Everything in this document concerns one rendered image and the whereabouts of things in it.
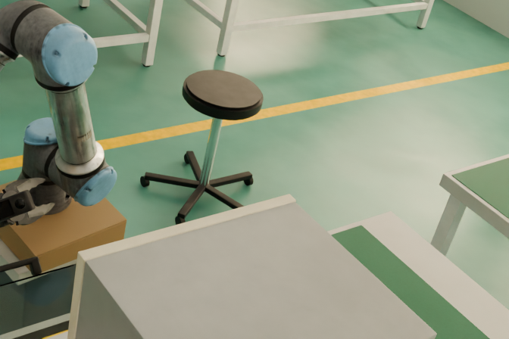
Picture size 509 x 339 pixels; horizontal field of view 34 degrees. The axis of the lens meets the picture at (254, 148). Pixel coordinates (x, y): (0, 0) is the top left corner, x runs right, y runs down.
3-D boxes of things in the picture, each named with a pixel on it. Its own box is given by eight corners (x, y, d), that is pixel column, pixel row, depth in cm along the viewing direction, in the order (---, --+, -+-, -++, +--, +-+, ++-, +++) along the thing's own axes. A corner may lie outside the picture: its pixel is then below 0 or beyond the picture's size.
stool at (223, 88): (128, 172, 382) (145, 63, 353) (217, 153, 411) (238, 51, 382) (192, 244, 348) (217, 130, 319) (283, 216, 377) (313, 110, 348)
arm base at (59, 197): (4, 183, 221) (7, 153, 216) (60, 173, 229) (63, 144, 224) (24, 220, 212) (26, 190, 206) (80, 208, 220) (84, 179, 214)
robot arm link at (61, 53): (84, 161, 216) (51, -7, 175) (123, 192, 210) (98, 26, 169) (48, 188, 210) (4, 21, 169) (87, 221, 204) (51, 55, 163)
